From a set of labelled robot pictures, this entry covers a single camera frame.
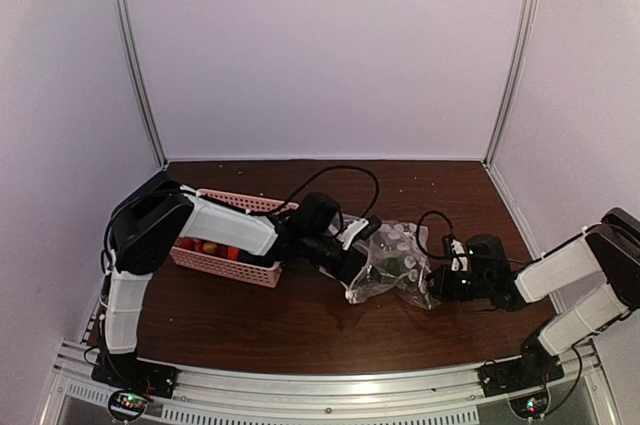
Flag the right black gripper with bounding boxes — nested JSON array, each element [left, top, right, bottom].
[[419, 265, 492, 302]]

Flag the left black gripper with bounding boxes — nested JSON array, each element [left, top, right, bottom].
[[301, 230, 382, 285]]

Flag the clear zip top bag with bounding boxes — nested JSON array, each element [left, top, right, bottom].
[[329, 215, 440, 310]]

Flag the green fake pepper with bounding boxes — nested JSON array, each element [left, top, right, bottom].
[[380, 258, 411, 290]]

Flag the red orange fake tomato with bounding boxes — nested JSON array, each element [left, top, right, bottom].
[[226, 247, 240, 261]]

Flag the pink plastic basket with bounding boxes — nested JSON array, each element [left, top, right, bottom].
[[170, 189, 282, 288]]

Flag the fake lychee bunch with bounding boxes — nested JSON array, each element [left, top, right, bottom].
[[177, 237, 227, 258]]

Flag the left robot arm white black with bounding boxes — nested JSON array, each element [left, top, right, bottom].
[[101, 178, 367, 389]]

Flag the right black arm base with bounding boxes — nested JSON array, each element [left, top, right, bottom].
[[478, 332, 565, 397]]

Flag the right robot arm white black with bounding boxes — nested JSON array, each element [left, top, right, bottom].
[[427, 207, 639, 387]]

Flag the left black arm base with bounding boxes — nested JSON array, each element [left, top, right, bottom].
[[91, 350, 178, 399]]

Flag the right circuit board with leds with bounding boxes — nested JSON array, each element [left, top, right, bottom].
[[509, 395, 550, 420]]

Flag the circuit board with leds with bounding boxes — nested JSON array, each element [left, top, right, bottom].
[[107, 390, 149, 421], [509, 395, 550, 420]]

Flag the left circuit board with leds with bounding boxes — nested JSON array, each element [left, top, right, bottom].
[[107, 390, 149, 421]]

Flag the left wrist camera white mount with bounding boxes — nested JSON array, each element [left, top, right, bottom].
[[338, 215, 382, 250]]

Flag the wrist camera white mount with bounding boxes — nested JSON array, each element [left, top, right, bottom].
[[338, 215, 382, 250], [442, 234, 471, 272]]

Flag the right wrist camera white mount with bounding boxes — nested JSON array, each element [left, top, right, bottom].
[[442, 234, 471, 272]]

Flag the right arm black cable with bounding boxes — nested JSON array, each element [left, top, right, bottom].
[[416, 209, 459, 261]]

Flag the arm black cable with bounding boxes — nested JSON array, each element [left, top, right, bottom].
[[416, 209, 459, 261], [279, 164, 380, 226]]

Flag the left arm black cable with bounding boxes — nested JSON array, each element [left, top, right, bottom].
[[279, 164, 380, 226]]

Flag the front aluminium rail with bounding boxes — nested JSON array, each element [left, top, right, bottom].
[[35, 341, 620, 424]]

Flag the right aluminium frame post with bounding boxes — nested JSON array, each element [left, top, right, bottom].
[[483, 0, 539, 169]]

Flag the aluminium frame post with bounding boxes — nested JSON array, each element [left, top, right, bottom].
[[114, 0, 169, 169], [483, 0, 539, 169]]

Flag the left aluminium frame post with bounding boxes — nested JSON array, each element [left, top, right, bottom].
[[114, 0, 169, 169]]

